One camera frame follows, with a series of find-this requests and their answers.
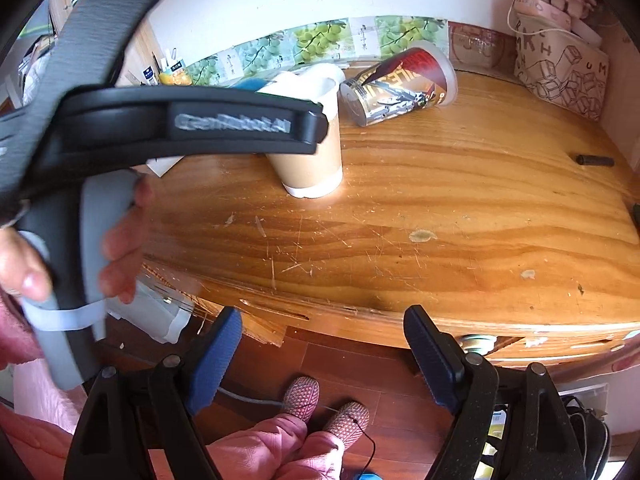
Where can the white plastic container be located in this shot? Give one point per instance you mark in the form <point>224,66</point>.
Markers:
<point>155,310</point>

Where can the pink quilted garment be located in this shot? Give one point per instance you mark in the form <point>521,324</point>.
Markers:
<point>35,420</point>

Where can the brown paper cup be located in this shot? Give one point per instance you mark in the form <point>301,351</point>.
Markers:
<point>310,170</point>

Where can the metal drawer knob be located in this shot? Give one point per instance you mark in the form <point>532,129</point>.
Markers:
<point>477,344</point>

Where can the black bag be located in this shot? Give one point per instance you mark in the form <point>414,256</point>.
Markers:
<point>590,440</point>

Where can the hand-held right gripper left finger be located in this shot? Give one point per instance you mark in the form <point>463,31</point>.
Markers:
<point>215,360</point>

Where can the person's pink pants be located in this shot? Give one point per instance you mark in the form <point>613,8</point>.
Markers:
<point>270,450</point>

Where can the pink knit slipper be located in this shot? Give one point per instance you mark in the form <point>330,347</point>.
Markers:
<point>347,422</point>
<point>300,397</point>

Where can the beige printed bag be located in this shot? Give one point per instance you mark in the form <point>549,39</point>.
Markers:
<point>560,80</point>

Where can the blue plastic object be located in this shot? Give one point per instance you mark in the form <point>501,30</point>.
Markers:
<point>250,83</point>

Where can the person's left hand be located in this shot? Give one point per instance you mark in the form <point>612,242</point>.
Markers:
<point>122,255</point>

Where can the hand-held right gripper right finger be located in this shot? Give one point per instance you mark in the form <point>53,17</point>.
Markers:
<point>435,360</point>

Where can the black cylindrical stick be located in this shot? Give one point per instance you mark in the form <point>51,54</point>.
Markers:
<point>595,161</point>

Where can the yellow packet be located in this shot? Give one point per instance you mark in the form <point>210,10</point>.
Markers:
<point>175,77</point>

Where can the grape print wall strip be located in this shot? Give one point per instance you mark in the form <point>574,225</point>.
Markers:
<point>315,40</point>

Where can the white plastic storage box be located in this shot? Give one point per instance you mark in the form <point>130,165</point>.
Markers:
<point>585,391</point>

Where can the white paper sheet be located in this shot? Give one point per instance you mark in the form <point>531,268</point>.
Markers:
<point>162,166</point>

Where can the red and silver printed cup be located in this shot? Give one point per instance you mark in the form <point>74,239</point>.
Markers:
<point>400,90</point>

